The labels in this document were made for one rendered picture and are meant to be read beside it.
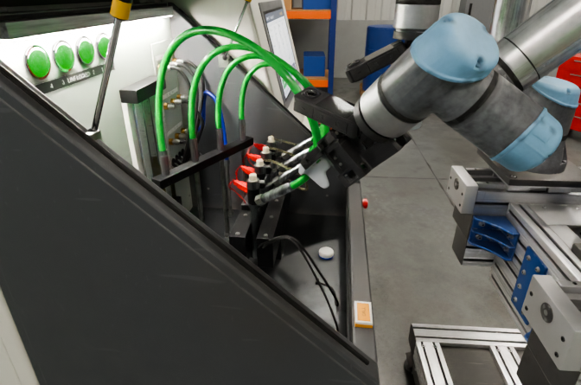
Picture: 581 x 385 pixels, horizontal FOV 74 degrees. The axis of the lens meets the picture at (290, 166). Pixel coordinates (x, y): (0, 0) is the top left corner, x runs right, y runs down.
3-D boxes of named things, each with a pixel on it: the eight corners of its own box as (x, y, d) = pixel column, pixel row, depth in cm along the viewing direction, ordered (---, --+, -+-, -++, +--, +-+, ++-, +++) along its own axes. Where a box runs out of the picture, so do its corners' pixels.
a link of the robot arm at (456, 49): (504, 87, 36) (435, 33, 35) (424, 139, 46) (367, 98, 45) (513, 41, 41) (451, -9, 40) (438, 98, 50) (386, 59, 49)
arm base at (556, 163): (546, 152, 115) (556, 121, 110) (577, 175, 101) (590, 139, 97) (494, 151, 116) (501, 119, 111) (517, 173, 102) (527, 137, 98)
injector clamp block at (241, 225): (273, 291, 91) (272, 238, 85) (233, 288, 92) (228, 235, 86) (290, 215, 122) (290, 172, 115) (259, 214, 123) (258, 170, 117)
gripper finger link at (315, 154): (300, 174, 61) (329, 148, 55) (294, 167, 61) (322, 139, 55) (317, 161, 64) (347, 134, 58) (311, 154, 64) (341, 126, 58)
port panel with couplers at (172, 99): (179, 162, 106) (162, 44, 93) (167, 161, 106) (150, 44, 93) (194, 144, 117) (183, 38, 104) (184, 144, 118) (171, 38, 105)
